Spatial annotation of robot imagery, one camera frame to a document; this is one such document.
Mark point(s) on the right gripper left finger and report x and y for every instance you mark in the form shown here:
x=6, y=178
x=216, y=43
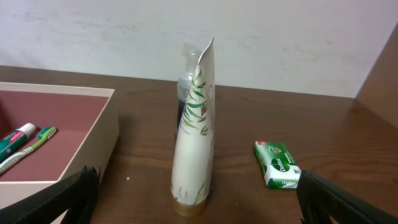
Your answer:
x=75, y=196

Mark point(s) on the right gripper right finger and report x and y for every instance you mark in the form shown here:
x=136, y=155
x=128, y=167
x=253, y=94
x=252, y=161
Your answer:
x=323, y=202

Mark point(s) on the green white toothbrush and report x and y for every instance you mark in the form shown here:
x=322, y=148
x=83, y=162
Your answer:
x=43, y=136

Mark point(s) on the teal toothpaste tube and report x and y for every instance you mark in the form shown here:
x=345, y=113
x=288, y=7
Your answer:
x=14, y=141

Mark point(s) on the green soap bar pack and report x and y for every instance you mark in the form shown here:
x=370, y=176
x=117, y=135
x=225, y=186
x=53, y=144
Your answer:
x=277, y=165

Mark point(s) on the white box pink interior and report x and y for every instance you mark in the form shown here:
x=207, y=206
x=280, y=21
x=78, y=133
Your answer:
x=87, y=130

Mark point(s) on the white leaf-print lotion tube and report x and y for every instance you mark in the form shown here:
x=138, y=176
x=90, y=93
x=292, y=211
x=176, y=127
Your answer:
x=194, y=147

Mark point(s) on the clear pump soap bottle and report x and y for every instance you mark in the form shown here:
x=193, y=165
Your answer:
x=191, y=54

